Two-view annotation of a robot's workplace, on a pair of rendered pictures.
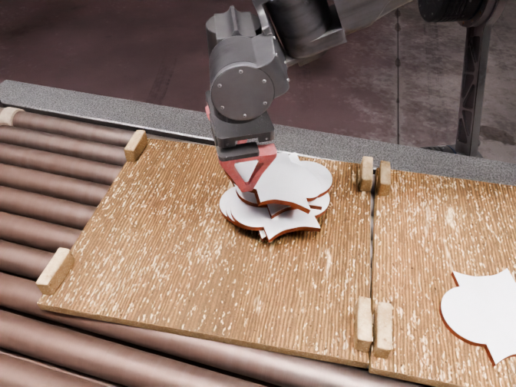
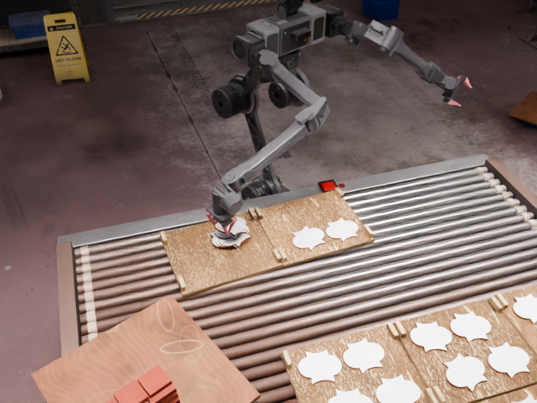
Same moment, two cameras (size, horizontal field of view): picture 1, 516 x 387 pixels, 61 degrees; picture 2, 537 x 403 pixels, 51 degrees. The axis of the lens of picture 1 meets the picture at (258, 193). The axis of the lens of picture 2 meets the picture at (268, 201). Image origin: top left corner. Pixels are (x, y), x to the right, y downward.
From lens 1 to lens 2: 173 cm
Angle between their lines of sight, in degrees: 25
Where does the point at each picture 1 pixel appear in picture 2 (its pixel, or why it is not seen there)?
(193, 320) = (232, 277)
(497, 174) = (292, 197)
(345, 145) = not seen: hidden behind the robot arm
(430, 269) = (286, 235)
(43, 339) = (192, 302)
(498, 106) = (272, 133)
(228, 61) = (230, 202)
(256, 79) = (237, 204)
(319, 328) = (266, 262)
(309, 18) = (238, 183)
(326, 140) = not seen: hidden behind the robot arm
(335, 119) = (172, 181)
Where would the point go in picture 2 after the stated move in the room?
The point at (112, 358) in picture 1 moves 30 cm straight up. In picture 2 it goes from (216, 297) to (212, 239)
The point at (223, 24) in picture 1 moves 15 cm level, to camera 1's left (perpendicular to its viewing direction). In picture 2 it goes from (218, 192) to (182, 206)
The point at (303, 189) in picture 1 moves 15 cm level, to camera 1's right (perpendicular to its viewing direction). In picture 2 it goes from (240, 226) to (271, 213)
